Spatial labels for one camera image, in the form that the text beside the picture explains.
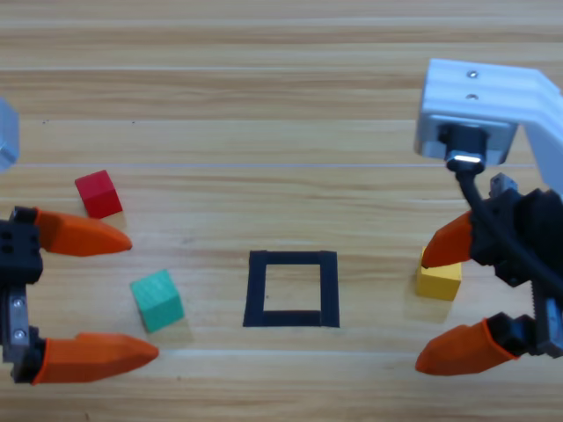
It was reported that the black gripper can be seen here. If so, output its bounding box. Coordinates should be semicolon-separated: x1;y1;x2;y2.
420;173;563;361
0;206;160;386

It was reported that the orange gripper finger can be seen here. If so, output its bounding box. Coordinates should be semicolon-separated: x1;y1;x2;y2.
414;310;539;377

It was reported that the yellow wooden block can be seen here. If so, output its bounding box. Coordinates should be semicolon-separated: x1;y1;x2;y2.
415;245;464;302

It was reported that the green wooden block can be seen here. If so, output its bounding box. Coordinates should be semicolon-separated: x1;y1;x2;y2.
128;268;186;334

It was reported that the red wooden block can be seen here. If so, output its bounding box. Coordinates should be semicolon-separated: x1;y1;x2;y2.
74;169;124;220

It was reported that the black tape square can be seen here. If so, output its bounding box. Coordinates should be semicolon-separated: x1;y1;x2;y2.
242;250;341;330

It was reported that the black camera cable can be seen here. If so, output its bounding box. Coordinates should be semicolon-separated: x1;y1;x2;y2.
438;124;563;307

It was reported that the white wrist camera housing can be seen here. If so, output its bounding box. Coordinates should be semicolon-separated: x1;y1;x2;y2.
413;57;563;195
0;97;21;173

